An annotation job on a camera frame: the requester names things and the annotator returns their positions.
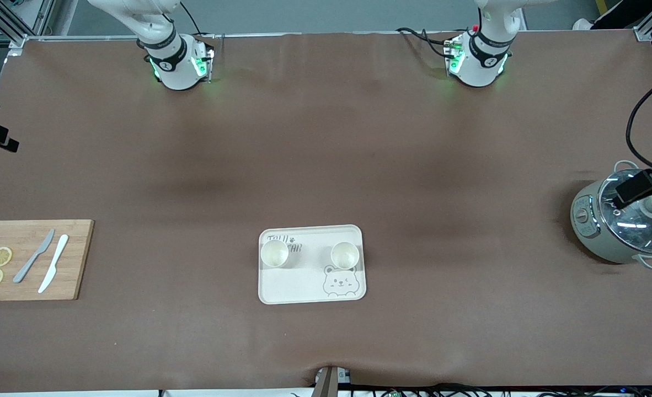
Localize cream tray with bear print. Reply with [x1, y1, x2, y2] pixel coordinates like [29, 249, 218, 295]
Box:
[258, 224, 367, 305]

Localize glass pot lid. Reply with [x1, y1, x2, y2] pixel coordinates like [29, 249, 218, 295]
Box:
[599, 168, 652, 252]

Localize grey-green electric pot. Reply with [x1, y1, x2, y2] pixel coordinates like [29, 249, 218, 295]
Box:
[570, 160, 652, 270]

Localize grey plastic knife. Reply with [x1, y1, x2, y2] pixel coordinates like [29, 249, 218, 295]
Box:
[13, 229, 55, 284]

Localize white plastic knife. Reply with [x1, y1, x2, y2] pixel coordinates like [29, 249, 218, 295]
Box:
[38, 234, 70, 294]

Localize wooden cutting board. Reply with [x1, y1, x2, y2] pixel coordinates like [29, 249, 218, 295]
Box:
[0, 219, 95, 301]

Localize brown table mat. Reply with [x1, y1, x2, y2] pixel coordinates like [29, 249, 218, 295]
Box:
[0, 30, 652, 393]

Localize grey table clamp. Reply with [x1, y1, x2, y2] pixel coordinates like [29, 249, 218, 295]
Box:
[314, 366, 352, 397]

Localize black right base cable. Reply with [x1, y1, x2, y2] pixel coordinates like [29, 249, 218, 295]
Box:
[178, 0, 204, 36]

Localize black left base cables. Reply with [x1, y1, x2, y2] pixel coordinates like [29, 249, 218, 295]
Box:
[396, 26, 462, 58]

